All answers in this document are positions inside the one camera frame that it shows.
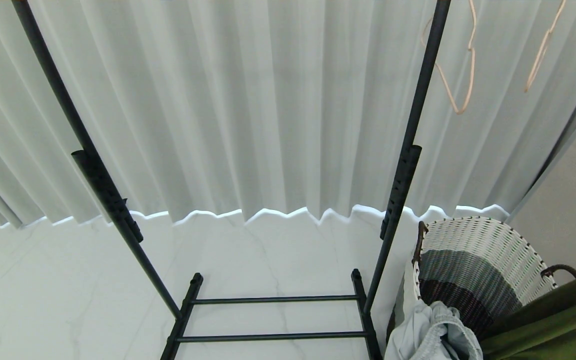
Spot pink clothes hanger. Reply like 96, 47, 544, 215
420, 0, 478, 115
524, 0, 567, 93

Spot green printed shirt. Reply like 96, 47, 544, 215
479, 266, 576, 360

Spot black clothes rack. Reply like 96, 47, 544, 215
10, 0, 453, 360

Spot white laundry basket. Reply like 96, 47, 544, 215
386, 216, 576, 360

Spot white curtain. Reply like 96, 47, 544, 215
0, 0, 576, 230

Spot pale grey shorts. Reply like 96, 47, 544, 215
384, 299, 484, 360

